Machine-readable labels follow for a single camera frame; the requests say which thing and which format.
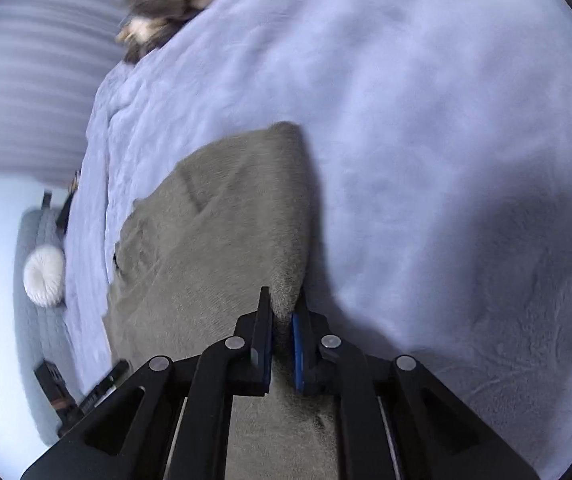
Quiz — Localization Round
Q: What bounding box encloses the white curtain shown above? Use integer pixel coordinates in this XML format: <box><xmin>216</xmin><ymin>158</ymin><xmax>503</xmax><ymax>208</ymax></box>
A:
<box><xmin>0</xmin><ymin>0</ymin><xmax>126</xmax><ymax>185</ymax></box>

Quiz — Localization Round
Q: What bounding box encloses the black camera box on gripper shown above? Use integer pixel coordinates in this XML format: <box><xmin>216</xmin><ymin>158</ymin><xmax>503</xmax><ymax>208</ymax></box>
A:
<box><xmin>34</xmin><ymin>360</ymin><xmax>70</xmax><ymax>410</ymax></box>

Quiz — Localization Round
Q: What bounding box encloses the grey quilted sofa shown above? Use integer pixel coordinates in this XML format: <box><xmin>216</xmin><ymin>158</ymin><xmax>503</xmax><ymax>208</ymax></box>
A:
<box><xmin>13</xmin><ymin>208</ymin><xmax>82</xmax><ymax>445</ymax></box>

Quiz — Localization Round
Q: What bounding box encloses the olive knit sweater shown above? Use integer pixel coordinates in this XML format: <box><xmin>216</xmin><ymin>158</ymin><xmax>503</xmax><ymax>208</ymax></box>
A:
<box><xmin>104</xmin><ymin>122</ymin><xmax>337</xmax><ymax>479</ymax></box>

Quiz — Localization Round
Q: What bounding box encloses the white round pleated cushion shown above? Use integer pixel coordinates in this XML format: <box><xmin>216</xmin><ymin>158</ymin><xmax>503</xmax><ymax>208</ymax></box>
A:
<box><xmin>22</xmin><ymin>245</ymin><xmax>66</xmax><ymax>308</ymax></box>

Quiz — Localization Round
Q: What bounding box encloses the lavender plush blanket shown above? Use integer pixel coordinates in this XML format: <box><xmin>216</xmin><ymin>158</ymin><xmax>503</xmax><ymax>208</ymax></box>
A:
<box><xmin>66</xmin><ymin>0</ymin><xmax>572</xmax><ymax>479</ymax></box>

